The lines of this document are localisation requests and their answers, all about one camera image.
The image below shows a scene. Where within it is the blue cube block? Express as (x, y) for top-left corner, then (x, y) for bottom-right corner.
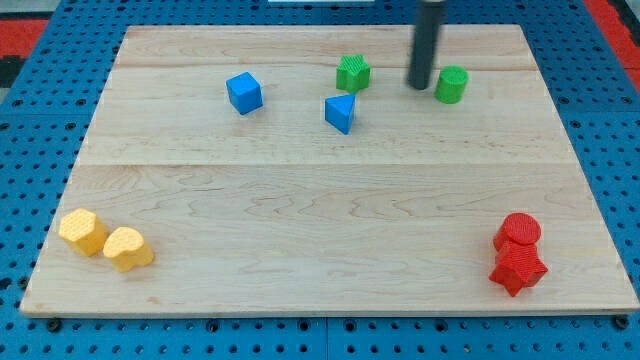
(226, 72), (263, 115)

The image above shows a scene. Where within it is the light wooden board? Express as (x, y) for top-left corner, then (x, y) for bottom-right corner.
(20, 25), (639, 319)

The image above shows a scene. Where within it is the blue triangle block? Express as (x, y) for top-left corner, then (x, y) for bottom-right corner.
(324, 94), (356, 135)

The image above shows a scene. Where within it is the green star block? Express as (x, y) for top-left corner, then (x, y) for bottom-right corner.
(336, 54), (371, 94)

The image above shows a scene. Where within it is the green cylinder block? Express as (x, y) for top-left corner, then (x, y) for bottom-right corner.
(434, 65), (469, 104)

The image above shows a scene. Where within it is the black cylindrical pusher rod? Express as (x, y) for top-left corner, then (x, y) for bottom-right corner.
(407, 0), (447, 90)

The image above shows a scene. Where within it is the red cylinder block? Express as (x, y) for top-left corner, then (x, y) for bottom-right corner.
(493, 212), (542, 250)

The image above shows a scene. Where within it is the yellow heart block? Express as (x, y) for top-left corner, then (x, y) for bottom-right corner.
(103, 227), (154, 272)

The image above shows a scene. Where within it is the red star block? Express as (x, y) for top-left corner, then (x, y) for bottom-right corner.
(489, 242), (548, 297)

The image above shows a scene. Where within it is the yellow hexagon block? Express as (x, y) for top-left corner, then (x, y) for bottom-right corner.
(58, 208), (109, 257)

